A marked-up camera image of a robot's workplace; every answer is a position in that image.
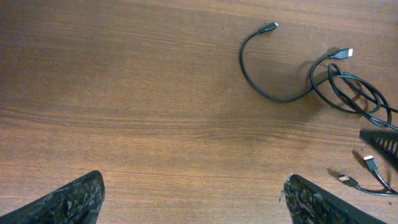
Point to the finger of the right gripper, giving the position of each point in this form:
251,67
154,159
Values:
384,142

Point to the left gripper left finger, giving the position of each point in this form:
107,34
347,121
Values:
77,202

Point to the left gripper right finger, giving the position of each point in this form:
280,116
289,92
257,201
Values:
309,203

